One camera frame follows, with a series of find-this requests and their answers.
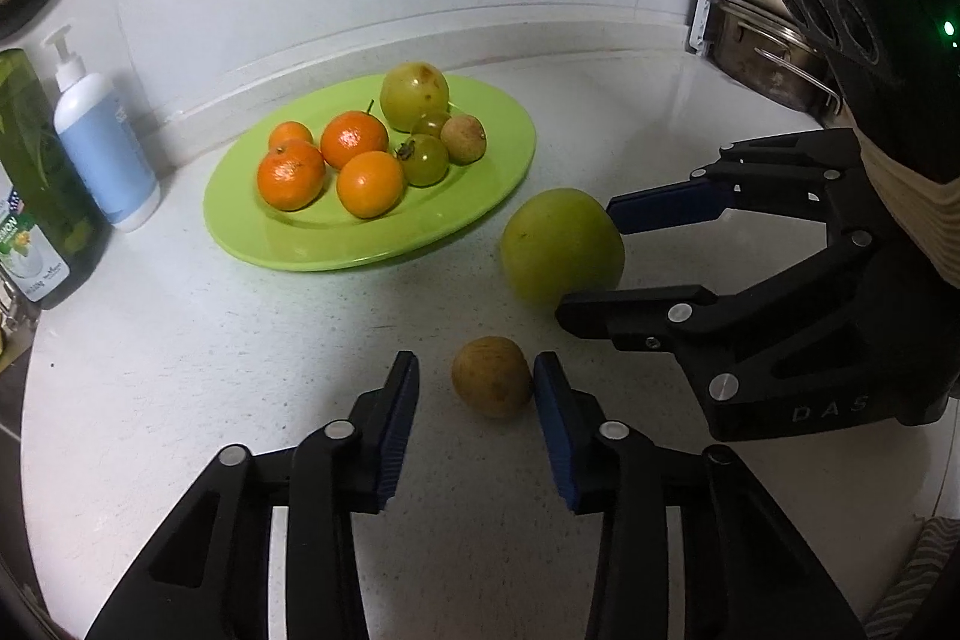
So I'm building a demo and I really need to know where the green apple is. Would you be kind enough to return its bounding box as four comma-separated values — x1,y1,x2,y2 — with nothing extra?
500,188,625,312

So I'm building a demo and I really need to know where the brown longan fruit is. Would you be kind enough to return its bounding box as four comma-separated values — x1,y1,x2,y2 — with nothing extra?
451,336,532,419
441,113,487,166

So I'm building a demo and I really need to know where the small green fruit with calyx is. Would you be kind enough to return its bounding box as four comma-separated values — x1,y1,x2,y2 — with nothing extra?
395,133,449,187

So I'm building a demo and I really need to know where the small oval orange fruit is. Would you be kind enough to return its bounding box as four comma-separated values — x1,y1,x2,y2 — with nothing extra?
337,151,405,220

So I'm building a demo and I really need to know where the yellow-green guava fruit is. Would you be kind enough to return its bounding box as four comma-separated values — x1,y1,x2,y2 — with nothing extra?
379,62,449,133

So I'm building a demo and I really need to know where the stemmed orange tangerine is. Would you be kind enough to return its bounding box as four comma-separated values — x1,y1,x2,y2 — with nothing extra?
319,106,389,170

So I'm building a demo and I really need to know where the large orange tangerine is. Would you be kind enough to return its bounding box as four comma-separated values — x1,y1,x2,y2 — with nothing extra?
256,140,325,211

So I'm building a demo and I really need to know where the smooth orange kumquat fruit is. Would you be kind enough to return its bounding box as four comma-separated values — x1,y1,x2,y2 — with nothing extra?
268,120,314,148

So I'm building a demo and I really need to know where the lime green plate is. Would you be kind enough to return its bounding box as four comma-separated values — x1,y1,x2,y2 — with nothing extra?
203,73,537,273

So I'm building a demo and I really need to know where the green dish soap bottle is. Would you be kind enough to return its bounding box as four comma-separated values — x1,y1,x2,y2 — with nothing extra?
2,49,110,308

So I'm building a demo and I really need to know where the white blue pump bottle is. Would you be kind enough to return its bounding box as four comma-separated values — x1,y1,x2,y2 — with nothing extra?
44,25,161,232

